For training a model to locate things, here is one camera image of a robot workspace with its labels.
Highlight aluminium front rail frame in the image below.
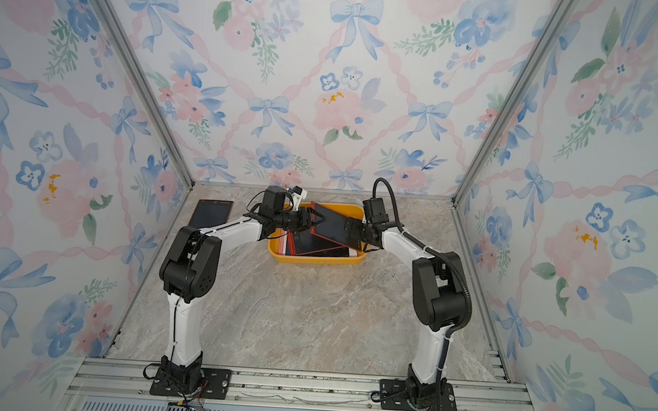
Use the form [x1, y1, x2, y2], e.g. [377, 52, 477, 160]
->
[55, 359, 535, 411]

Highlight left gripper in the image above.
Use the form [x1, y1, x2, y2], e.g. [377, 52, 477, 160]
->
[274, 206, 327, 237]

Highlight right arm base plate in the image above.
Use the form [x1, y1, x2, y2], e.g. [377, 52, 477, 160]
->
[371, 378, 457, 411]

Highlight left aluminium corner post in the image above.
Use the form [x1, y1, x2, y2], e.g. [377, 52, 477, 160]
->
[91, 0, 195, 189]

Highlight right aluminium corner post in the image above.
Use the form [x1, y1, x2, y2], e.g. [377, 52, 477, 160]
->
[452, 0, 579, 209]

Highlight yellow plastic storage box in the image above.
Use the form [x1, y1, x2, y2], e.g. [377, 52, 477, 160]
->
[267, 202, 365, 266]

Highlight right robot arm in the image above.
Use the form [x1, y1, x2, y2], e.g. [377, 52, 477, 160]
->
[344, 219, 473, 411]

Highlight black corrugated cable conduit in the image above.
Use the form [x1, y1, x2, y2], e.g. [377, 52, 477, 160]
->
[360, 176, 481, 385]

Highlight aluminium corner post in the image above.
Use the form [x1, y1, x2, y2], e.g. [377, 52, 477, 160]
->
[91, 0, 195, 189]
[452, 0, 579, 209]

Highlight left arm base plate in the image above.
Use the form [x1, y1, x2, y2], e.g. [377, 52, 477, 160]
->
[149, 365, 233, 400]

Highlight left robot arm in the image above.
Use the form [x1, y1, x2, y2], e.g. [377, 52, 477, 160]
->
[156, 207, 326, 396]

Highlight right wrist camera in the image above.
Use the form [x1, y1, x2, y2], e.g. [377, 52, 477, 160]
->
[363, 197, 390, 225]

